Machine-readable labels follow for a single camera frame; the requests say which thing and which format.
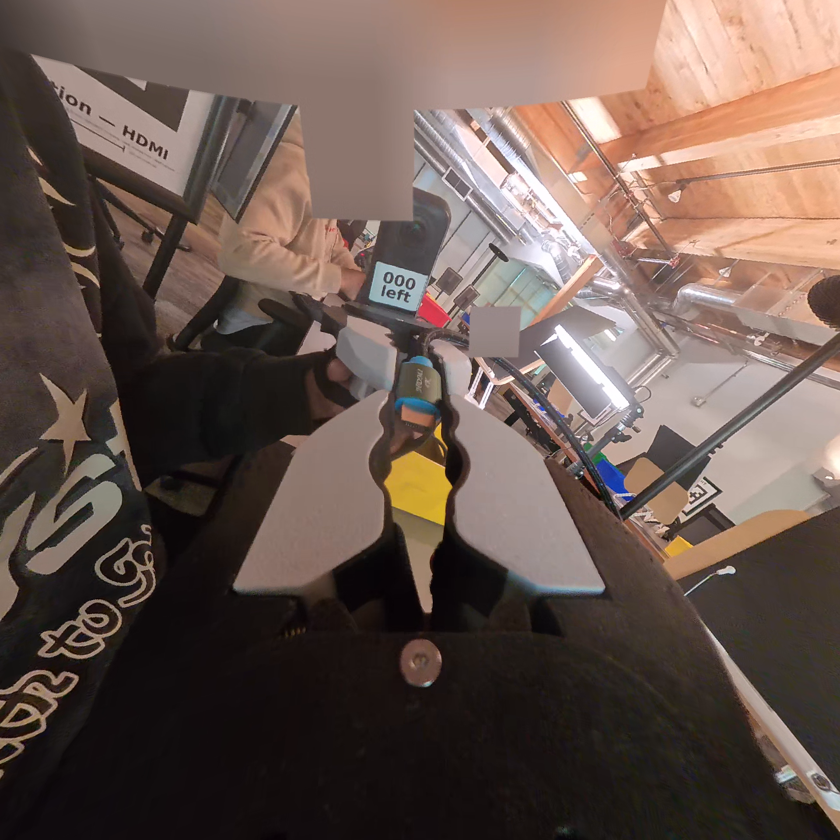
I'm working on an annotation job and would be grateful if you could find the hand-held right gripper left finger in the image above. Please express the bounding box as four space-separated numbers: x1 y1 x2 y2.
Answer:
233 392 396 597

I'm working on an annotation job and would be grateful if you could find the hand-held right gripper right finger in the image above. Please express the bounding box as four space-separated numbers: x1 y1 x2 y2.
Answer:
442 395 606 597

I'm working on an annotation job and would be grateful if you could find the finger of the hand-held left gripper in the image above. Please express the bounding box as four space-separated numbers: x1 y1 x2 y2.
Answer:
336 318 400 403
432 341 471 399

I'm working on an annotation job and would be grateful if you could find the green plug braided hdmi cable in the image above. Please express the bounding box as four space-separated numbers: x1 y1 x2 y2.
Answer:
392 330 621 519

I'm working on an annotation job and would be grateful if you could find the yellow plastic bin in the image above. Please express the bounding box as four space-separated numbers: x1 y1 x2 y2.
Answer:
382 449 448 526

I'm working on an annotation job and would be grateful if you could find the person's left forearm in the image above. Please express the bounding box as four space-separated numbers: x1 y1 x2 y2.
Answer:
125 353 219 488

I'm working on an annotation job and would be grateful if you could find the person's left hand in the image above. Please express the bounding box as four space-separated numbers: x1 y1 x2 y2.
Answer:
197 348 361 462

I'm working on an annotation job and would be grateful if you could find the black disc-top stand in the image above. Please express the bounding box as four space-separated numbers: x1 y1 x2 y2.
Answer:
487 241 511 309

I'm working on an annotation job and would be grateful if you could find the blue storage bin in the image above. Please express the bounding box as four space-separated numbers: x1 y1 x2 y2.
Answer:
587 459 627 496

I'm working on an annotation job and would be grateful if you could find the black led light panel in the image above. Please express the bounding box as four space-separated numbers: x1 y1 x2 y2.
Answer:
533 323 644 424

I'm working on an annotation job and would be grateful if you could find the tan chair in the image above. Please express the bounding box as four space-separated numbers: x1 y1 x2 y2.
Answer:
623 456 690 526

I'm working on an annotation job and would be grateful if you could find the black office chair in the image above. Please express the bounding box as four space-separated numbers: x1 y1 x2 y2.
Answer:
167 276 316 358

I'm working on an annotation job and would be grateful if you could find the black white fiducial marker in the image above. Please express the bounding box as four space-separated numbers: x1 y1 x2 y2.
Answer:
681 476 723 519

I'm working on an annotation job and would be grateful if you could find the black boom pole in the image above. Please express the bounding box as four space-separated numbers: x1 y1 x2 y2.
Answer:
619 341 840 521

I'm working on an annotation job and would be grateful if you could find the black sign stand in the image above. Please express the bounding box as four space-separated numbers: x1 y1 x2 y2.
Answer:
141 197 199 299

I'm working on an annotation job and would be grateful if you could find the black printed shirt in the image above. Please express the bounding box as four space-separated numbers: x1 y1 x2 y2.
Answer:
0 49 173 840

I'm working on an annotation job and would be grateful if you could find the white printed sign board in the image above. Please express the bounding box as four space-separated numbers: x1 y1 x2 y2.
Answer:
31 54 221 198

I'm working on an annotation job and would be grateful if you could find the black foam microphone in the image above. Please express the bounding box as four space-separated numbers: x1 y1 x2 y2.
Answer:
807 274 840 330

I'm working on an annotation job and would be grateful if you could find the silver ventilation duct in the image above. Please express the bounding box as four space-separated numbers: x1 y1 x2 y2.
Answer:
675 279 840 368

